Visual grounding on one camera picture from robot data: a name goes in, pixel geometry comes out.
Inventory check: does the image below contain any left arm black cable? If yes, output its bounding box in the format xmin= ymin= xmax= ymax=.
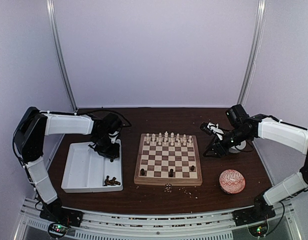
xmin=78 ymin=109 xmax=132 ymax=131

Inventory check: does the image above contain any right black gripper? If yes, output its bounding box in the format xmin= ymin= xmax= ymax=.
xmin=203 ymin=126 xmax=251 ymax=158

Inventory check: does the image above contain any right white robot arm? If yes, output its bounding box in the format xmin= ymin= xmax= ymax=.
xmin=200 ymin=104 xmax=308 ymax=221

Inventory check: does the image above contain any dark chess piece corner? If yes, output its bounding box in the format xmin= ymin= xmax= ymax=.
xmin=140 ymin=168 xmax=146 ymax=176

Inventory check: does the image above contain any red patterned bowl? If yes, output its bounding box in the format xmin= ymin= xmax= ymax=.
xmin=219 ymin=169 xmax=246 ymax=195

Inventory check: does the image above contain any white ceramic bowl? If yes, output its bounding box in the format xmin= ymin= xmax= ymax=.
xmin=229 ymin=141 xmax=246 ymax=154

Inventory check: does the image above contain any right aluminium corner post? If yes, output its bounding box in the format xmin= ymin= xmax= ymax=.
xmin=237 ymin=0 xmax=267 ymax=106

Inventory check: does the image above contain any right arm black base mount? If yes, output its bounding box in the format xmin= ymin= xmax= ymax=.
xmin=232 ymin=207 xmax=276 ymax=227

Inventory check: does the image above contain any dark chess pieces lower pile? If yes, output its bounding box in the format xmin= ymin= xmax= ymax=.
xmin=104 ymin=175 xmax=121 ymax=186

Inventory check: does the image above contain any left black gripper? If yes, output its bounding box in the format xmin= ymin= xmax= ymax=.
xmin=93 ymin=133 xmax=120 ymax=159

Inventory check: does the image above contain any dark chess pieces pile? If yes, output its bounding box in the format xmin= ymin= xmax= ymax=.
xmin=104 ymin=175 xmax=121 ymax=186
xmin=110 ymin=156 xmax=117 ymax=163

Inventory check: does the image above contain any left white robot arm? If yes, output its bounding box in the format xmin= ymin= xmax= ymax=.
xmin=12 ymin=106 xmax=125 ymax=222

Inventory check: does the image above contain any right wrist camera with cable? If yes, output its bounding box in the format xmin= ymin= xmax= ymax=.
xmin=200 ymin=122 xmax=226 ymax=140

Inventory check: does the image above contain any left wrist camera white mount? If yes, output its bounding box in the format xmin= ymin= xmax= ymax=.
xmin=108 ymin=131 xmax=120 ymax=144

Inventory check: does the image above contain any wooden chess board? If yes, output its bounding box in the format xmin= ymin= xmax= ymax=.
xmin=134 ymin=133 xmax=203 ymax=186

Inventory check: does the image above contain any white plastic divided tray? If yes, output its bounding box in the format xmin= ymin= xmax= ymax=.
xmin=61 ymin=142 xmax=123 ymax=193

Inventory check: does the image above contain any left aluminium corner post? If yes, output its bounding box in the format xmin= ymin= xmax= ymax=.
xmin=46 ymin=0 xmax=78 ymax=112

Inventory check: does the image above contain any aluminium corner post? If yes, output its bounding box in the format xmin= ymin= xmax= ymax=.
xmin=46 ymin=0 xmax=78 ymax=112
xmin=237 ymin=0 xmax=267 ymax=106

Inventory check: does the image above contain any dark chess pieces upper pile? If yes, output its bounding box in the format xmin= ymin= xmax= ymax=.
xmin=110 ymin=156 xmax=117 ymax=163

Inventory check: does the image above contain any aluminium front rail frame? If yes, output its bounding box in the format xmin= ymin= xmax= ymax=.
xmin=12 ymin=198 xmax=302 ymax=240

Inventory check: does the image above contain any white chess pieces group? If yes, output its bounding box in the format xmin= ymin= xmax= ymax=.
xmin=143 ymin=131 xmax=194 ymax=147

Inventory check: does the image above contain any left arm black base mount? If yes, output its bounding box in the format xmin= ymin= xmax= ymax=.
xmin=39 ymin=207 xmax=83 ymax=227

